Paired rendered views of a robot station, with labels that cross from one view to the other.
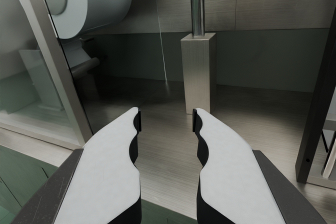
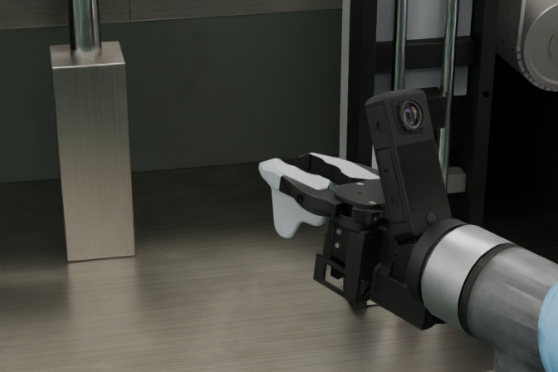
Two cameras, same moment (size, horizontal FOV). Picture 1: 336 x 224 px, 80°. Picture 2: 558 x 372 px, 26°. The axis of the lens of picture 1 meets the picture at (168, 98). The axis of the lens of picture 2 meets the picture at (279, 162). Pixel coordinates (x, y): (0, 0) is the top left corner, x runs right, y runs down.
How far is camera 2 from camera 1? 0.95 m
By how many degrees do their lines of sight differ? 36
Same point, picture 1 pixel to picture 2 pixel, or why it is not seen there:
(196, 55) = (94, 100)
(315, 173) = not seen: hidden behind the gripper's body
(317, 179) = not seen: hidden behind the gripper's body
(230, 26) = (118, 11)
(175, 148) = (105, 331)
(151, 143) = (37, 340)
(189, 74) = (75, 151)
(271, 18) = not seen: outside the picture
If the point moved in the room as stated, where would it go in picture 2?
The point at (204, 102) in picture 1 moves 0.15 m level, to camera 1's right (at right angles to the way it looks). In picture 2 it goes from (118, 217) to (209, 186)
